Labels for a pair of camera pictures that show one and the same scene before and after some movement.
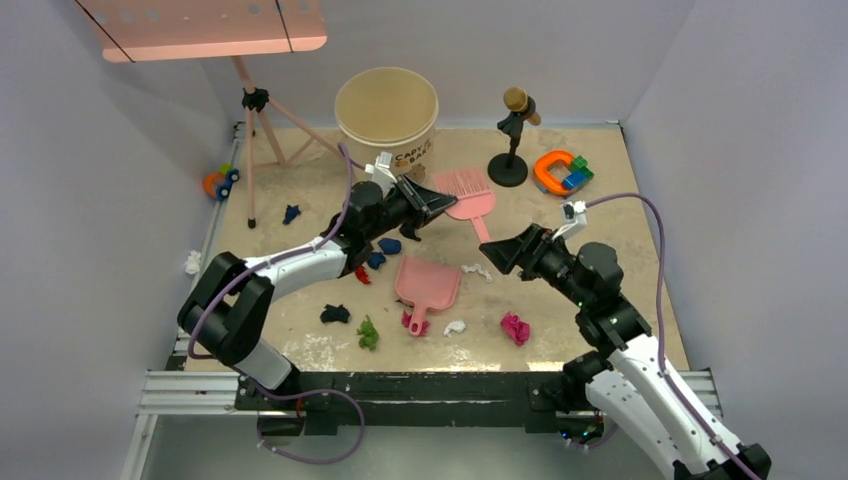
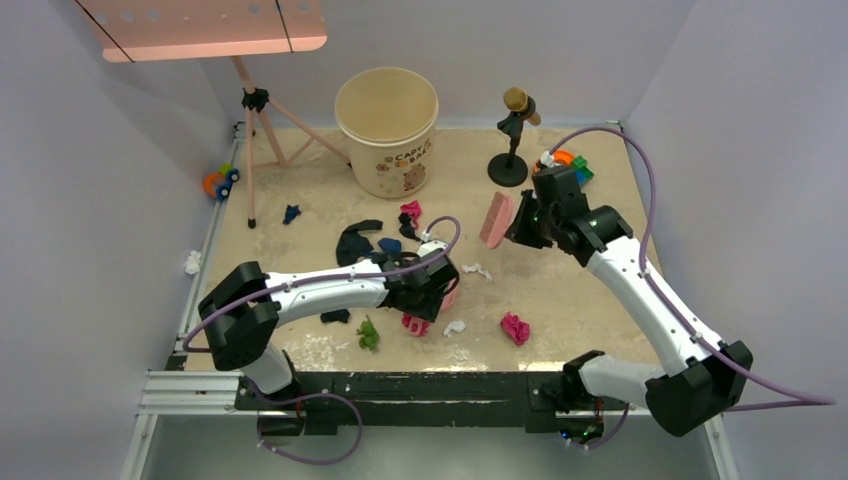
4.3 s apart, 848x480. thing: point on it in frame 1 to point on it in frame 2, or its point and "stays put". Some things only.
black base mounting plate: x=532 y=399 stays put
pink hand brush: x=474 y=199 to x=497 y=220
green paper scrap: x=369 y=336 stays put
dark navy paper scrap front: x=331 y=313 stays put
